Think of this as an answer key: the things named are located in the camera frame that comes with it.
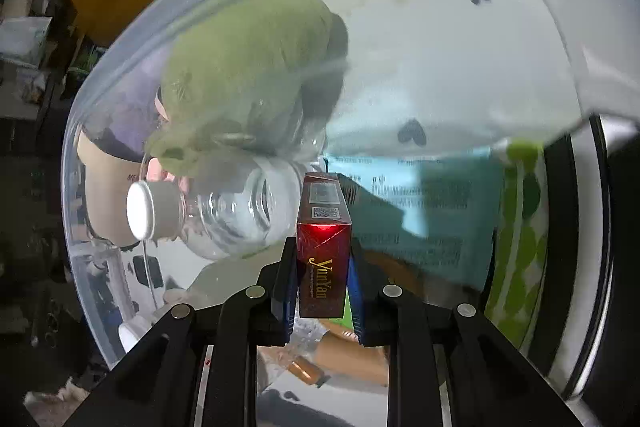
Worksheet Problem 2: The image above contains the pink bunny hand mirror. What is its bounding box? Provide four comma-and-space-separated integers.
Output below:
144, 89, 192, 190

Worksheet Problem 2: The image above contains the clear plastic storage bin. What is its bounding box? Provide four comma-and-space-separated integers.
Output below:
62, 0, 639, 414

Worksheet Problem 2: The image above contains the purple fluffy cloth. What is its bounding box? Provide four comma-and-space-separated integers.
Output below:
84, 74, 162, 162

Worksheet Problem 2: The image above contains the clear plastic water bottle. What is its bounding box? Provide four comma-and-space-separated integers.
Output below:
126, 156, 326, 261

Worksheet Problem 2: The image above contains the cardboard tube with twine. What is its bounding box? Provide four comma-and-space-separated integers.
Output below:
290, 319, 388, 387

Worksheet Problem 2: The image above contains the beige black sun visor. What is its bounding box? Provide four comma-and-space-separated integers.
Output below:
77, 131, 140, 248

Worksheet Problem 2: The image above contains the red cigarette pack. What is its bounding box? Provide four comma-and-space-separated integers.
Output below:
296, 172, 352, 319

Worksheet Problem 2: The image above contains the green dotted white packet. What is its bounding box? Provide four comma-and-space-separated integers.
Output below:
485, 140, 549, 351

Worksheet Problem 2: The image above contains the green fluffy hat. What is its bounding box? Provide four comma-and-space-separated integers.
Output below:
158, 0, 348, 172

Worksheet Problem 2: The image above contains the black product box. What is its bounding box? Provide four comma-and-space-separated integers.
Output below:
529, 114, 638, 400

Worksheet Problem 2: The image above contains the light blue plastic packet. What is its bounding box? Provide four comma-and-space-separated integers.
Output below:
324, 148, 504, 291

